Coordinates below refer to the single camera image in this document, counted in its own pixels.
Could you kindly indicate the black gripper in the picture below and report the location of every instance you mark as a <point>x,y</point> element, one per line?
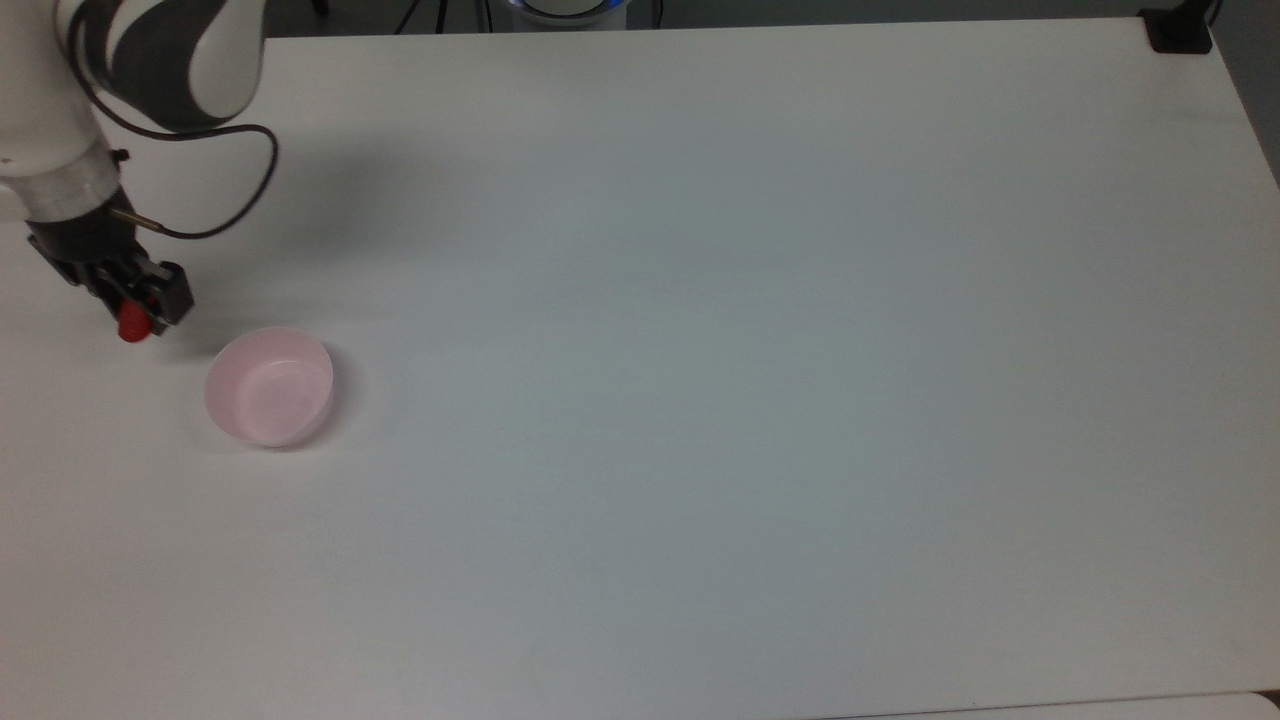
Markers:
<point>85,240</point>

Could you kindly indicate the red strawberry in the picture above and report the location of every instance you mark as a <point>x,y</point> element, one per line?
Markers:
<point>133,328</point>

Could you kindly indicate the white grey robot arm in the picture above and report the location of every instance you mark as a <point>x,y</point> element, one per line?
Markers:
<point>60,90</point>

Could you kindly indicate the pink plastic bowl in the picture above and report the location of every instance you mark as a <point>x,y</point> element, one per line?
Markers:
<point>268,390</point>

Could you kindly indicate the black table clamp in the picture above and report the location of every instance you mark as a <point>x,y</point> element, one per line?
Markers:
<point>1178,30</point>

